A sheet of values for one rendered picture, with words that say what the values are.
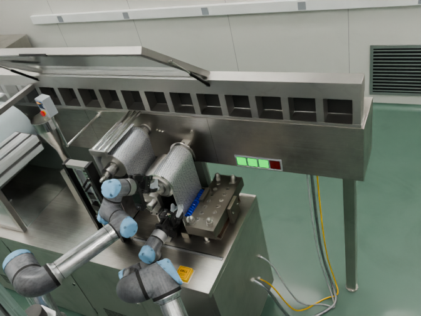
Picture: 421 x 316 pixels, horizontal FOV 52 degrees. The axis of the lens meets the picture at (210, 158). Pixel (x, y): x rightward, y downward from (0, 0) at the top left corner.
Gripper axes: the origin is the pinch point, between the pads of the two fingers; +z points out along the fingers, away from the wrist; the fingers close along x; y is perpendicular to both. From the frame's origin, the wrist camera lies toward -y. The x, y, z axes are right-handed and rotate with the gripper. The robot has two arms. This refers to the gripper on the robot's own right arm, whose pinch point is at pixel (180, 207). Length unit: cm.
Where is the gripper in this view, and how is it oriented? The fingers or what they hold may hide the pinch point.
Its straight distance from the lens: 220.4
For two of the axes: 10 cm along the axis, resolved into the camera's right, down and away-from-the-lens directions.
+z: 4.0, -6.3, 6.6
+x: -8.9, -1.0, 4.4
